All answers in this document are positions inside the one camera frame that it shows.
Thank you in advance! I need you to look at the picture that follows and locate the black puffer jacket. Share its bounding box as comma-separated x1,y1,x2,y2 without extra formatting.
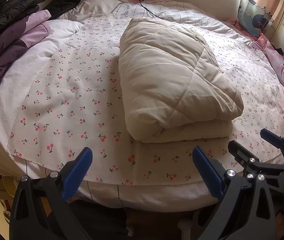
0,0,45,34

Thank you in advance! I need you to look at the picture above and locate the white pillow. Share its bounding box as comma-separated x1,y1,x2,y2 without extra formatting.
26,20,83,57

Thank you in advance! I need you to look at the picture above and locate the right cartoon curtain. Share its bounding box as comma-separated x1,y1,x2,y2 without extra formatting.
237,0,284,39

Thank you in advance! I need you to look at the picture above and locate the purple jacket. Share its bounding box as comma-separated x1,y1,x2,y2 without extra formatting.
0,10,51,83

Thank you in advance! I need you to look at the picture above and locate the cherry print bed sheet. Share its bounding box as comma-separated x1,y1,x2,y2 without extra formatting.
7,10,284,186

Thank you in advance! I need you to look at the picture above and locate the beige quilted jacket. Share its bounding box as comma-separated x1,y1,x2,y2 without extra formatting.
119,18,244,143

